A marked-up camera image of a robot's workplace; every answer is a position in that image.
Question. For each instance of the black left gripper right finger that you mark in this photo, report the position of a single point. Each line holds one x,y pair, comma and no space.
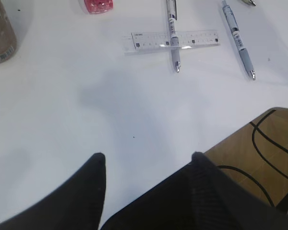
220,204

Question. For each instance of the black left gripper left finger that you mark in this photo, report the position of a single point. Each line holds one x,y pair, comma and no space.
76,205

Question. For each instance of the brown Nescafe coffee bottle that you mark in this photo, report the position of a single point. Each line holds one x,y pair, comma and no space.
8,41

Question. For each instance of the blue white gel pen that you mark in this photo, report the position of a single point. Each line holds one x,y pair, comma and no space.
242,50

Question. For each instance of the pink pencil sharpener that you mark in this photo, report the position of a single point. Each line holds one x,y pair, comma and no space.
98,6

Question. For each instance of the cream ballpoint pen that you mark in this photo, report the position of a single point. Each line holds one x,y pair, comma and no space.
249,2

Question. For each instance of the clear plastic ruler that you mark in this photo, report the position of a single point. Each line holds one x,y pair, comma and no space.
161,41

